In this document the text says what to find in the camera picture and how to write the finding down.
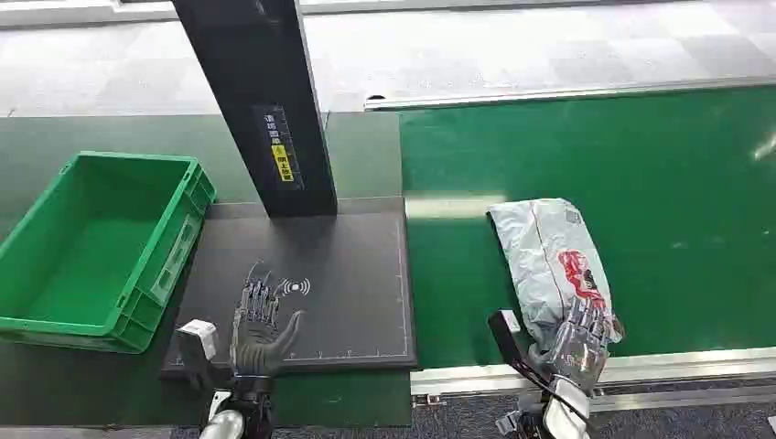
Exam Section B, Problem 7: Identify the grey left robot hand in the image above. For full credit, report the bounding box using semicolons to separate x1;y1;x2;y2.
229;262;307;380

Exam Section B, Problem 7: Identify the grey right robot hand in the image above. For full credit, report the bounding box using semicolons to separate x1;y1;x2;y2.
527;296;615;394

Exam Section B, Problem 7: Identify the grey plastic parcel bag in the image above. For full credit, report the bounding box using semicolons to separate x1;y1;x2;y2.
487;198;626;353

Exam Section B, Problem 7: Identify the green conveyor belt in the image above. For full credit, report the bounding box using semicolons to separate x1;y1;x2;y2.
400;86;776;370

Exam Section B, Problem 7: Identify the yellow black warning label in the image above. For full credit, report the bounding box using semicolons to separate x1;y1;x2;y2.
271;144;296;184

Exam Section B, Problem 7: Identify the green plastic crate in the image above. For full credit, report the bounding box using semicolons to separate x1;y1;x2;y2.
0;151;218;355

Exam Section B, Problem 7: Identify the black scanner column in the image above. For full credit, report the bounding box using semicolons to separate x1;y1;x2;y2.
171;0;339;220

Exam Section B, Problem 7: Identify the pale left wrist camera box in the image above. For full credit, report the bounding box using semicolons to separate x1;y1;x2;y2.
174;319;221;389

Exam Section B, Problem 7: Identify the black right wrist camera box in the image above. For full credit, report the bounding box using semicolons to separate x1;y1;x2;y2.
487;309;534;380

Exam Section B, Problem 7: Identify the aluminium conveyor frame rail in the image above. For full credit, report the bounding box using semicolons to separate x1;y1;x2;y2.
409;347;776;413

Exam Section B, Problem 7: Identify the black scanner base plate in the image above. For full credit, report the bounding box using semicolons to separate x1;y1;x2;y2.
161;197;418;380

